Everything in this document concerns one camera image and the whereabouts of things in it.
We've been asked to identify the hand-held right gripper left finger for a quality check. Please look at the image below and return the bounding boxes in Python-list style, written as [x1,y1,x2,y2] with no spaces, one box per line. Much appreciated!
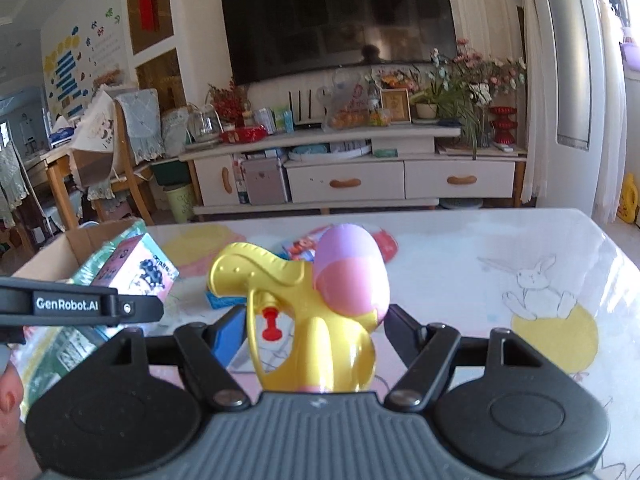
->
[107,305,251,411]

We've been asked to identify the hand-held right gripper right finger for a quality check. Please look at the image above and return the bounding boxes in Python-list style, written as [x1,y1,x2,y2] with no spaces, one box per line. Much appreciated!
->
[382,304,538,411]

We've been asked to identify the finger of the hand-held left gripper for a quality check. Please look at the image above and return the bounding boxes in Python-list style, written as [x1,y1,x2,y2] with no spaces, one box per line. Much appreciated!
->
[119,296,164,325]

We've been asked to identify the pink toy box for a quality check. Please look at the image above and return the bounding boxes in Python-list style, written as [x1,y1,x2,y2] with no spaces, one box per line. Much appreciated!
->
[90,234,180,306]

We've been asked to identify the yellow toy water gun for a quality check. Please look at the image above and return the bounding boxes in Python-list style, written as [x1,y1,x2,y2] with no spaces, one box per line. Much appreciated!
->
[207,225,391,393]

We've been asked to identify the person's left hand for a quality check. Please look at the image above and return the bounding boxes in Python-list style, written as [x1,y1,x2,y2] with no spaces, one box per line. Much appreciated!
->
[0,346,43,480]

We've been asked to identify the cardboard box with packets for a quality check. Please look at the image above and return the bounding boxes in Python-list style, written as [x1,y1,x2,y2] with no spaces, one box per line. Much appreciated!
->
[10,219,151,411]

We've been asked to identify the colourful toy packet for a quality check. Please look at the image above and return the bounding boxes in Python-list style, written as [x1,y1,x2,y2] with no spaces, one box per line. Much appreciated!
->
[280,225,401,263]

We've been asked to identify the light green trash bin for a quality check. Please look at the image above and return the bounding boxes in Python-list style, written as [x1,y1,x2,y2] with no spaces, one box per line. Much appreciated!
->
[164,182,196,223]

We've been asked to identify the wooden chair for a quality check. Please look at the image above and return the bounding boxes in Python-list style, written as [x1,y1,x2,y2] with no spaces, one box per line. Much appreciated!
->
[114,87,162,226]

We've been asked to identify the dark chair with lace cover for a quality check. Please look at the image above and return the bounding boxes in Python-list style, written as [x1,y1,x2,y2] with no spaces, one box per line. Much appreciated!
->
[0,140,33,243]

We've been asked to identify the round grey floor scale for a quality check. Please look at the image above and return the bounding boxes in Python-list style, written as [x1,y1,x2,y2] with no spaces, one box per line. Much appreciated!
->
[439,197,485,211]

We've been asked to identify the dark green storage box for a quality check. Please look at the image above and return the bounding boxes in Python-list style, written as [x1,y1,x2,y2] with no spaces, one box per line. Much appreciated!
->
[150,160,193,186]

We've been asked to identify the wooden dining table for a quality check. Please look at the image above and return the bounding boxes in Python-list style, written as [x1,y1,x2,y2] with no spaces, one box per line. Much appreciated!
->
[25,145,88,233]

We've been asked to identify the pink storage box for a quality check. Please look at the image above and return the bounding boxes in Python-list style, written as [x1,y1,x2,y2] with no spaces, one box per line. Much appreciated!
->
[242,157,290,206]

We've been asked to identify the white television cabinet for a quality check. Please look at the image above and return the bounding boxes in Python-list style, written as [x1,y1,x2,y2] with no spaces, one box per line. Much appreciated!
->
[179,122,528,216]

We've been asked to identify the white printed bag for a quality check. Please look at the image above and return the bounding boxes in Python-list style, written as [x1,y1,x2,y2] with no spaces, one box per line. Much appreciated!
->
[161,107,191,158]

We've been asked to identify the pale green lace cover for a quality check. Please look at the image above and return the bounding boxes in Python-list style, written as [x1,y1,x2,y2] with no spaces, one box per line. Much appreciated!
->
[117,87,163,163]

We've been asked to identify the round white tray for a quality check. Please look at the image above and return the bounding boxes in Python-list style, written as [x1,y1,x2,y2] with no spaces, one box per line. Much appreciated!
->
[285,142,373,163]

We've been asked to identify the glass kettle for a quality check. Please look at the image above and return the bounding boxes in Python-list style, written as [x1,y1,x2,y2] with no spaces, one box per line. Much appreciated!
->
[187,104,223,143]

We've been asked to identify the red snack packet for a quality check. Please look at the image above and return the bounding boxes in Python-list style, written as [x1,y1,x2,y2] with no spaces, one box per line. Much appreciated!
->
[220,126,267,144]

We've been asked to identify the red berry bouquet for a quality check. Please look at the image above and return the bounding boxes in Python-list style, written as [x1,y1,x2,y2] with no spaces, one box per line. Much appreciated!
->
[207,80,248,128]

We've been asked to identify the red vase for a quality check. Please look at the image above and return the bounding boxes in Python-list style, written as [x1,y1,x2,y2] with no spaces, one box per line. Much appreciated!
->
[489,105,516,147]

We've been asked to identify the potted green plant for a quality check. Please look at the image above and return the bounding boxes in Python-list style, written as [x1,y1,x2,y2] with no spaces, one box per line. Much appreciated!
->
[415,75,493,161]

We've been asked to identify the clear plastic bag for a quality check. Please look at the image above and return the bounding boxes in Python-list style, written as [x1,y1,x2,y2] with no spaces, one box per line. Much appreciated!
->
[322,70,381,133]

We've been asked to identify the yellow detergent bottle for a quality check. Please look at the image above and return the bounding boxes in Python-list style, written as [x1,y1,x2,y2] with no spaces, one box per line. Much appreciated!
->
[616,172,640,225]

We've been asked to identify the pink artificial flowers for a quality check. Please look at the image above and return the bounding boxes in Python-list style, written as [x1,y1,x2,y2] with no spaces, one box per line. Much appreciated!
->
[430,37,528,111]

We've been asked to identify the black flat television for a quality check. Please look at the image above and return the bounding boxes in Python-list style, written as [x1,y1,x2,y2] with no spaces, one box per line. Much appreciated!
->
[219,0,458,86]

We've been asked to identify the white standing air conditioner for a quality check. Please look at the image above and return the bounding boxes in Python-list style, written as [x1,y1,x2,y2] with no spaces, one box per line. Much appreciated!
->
[527,0,618,221]

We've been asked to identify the wooden picture frame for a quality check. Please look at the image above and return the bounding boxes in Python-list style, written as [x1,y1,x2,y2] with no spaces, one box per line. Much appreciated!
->
[380,88,412,124]

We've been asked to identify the wall sticker board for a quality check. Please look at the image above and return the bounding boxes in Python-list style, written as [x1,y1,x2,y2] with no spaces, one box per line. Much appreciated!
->
[42,7,126,116]

